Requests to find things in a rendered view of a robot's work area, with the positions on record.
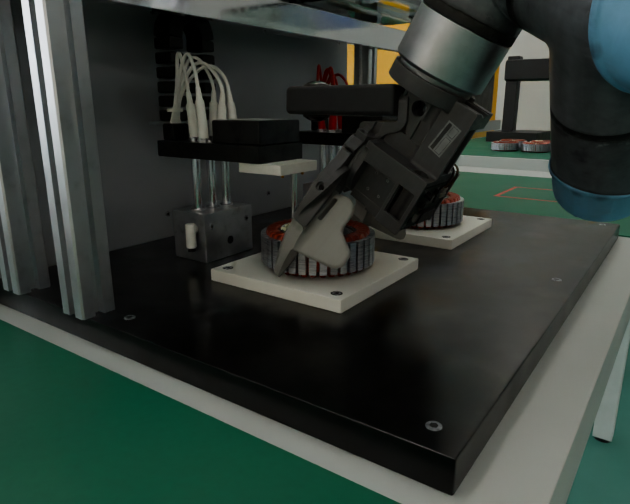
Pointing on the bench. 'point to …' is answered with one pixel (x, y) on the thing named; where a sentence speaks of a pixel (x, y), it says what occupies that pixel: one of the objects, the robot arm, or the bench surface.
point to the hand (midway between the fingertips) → (315, 252)
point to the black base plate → (357, 337)
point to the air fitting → (191, 236)
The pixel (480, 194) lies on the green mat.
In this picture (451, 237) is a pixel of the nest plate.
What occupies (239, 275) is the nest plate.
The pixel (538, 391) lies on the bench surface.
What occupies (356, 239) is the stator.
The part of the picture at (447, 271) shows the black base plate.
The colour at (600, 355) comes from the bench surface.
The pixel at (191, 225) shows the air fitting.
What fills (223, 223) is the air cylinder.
